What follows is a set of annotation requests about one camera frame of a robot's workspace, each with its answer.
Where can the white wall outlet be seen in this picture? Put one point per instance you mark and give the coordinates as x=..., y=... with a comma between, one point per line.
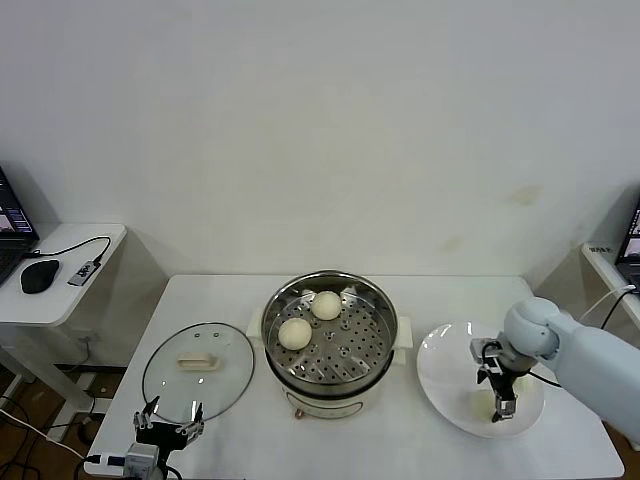
x=85, y=337

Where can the white electric cooker base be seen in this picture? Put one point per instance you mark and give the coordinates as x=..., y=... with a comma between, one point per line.
x=325, y=402

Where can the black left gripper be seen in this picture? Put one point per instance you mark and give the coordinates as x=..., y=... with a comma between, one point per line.
x=160, y=434

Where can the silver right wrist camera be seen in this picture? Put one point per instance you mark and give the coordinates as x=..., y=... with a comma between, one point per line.
x=480, y=347

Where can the black laptop beside mouse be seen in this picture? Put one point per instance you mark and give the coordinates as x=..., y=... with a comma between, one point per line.
x=10, y=225

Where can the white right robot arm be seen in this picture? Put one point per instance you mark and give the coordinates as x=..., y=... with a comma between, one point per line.
x=590, y=360

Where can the black computer mouse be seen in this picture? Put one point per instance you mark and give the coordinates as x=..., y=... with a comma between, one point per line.
x=37, y=277

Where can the white steamed baozi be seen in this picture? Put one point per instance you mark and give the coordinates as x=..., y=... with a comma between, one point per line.
x=481, y=404
x=327, y=306
x=526, y=385
x=295, y=334

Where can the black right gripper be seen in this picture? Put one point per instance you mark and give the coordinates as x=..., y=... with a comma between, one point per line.
x=502, y=385

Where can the stainless steel steamer basket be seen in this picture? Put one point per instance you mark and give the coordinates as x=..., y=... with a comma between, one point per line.
x=350, y=350

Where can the white side table with mouse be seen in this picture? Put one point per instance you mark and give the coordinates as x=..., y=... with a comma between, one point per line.
x=65, y=305

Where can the black laptop beside label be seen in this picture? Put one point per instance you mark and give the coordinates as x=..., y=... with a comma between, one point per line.
x=631, y=250

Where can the grey usb hub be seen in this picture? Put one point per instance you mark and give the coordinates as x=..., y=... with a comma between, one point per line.
x=81, y=274

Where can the white round plate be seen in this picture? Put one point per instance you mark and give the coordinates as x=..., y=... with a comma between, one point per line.
x=445, y=360

